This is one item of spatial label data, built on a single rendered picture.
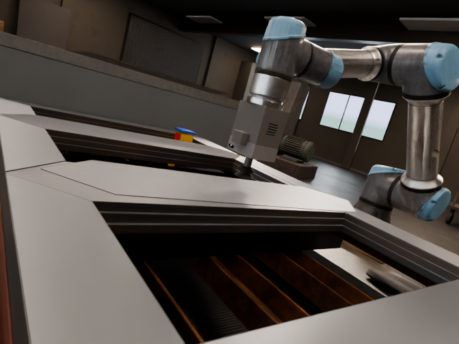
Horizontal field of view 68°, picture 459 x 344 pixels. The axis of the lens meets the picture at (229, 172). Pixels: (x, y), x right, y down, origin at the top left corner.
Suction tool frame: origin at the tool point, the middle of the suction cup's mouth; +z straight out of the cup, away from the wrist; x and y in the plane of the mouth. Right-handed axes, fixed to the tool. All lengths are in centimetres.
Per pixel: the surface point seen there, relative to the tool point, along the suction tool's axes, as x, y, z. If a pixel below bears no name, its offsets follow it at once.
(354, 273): 38.3, 10.1, 20.4
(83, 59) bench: -17, -80, -15
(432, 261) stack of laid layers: 23.0, 30.8, 4.0
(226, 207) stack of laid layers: -11.0, 10.4, 3.0
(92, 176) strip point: -30.2, -0.3, 2.8
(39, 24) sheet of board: 71, -1016, -85
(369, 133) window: 1016, -595, -50
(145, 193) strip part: -23.8, 6.2, 2.8
